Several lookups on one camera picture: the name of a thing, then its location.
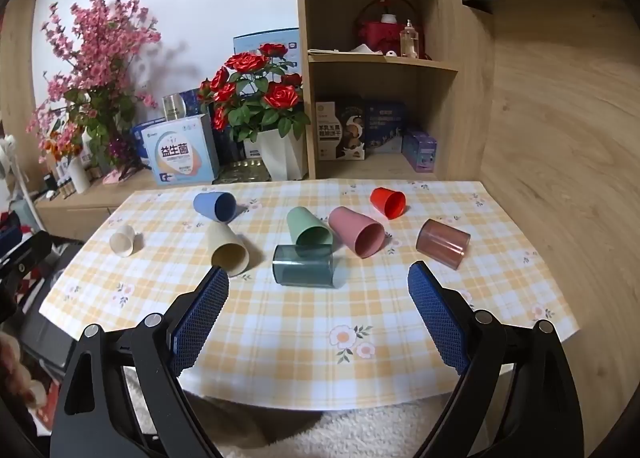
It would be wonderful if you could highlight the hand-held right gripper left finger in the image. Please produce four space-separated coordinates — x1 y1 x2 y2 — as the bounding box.
50 266 230 458

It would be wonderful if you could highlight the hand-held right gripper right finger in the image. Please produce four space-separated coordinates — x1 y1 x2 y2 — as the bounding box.
407 261 589 458

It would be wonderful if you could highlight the transparent brown cup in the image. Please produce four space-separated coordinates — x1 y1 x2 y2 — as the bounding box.
415 218 472 270

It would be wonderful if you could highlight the beige cup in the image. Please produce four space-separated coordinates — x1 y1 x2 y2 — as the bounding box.
207 222 250 275

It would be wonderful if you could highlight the small white cup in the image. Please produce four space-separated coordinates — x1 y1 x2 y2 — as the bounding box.
109 224 136 257

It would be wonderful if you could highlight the pink cup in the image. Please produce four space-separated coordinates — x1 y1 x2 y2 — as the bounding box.
328 206 386 259

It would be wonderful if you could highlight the blue cup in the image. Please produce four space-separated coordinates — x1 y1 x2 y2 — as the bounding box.
193 191 237 224

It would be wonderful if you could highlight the transparent grey cup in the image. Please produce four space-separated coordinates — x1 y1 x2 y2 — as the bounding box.
272 244 335 289

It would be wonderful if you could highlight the red cup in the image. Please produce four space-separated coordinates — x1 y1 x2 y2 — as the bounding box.
370 187 407 219

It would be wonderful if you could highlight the green cup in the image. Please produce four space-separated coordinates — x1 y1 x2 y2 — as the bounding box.
286 206 334 247

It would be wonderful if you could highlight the yellow plaid tablecloth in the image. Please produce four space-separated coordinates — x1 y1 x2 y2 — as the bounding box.
38 179 581 412

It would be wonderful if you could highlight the purple box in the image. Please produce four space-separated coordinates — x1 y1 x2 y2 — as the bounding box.
401 129 438 173

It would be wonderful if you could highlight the white fluffy rug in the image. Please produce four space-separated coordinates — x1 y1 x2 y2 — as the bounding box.
120 368 471 458

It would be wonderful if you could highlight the white and blue box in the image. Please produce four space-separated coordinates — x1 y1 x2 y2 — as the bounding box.
140 112 221 187

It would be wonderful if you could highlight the white faceted flower pot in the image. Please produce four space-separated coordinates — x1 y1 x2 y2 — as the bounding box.
256 128 309 181

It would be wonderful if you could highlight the white vase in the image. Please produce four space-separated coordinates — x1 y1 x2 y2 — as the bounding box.
67 154 92 195

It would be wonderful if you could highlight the dark blue box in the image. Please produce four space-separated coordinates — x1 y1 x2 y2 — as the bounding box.
364 102 407 155

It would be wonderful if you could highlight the dark cookie box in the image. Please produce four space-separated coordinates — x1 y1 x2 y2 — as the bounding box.
315 96 367 161

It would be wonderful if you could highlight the clear drinking glass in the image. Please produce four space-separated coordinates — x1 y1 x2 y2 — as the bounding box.
162 94 187 123

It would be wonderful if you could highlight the red rose plant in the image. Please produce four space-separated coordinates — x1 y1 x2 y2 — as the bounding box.
198 42 311 143

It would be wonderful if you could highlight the wooden shelf unit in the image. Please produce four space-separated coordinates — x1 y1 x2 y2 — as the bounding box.
293 0 496 182

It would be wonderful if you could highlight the clear glass bottle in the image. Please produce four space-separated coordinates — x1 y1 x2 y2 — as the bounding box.
400 19 420 59

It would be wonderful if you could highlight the pink blossom bouquet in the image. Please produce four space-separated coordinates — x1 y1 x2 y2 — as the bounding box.
26 0 163 173

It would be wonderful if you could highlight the light blue flat box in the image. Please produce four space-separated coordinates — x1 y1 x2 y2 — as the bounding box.
233 28 301 76

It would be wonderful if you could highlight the red basket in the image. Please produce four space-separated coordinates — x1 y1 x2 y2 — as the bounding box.
355 0 426 58

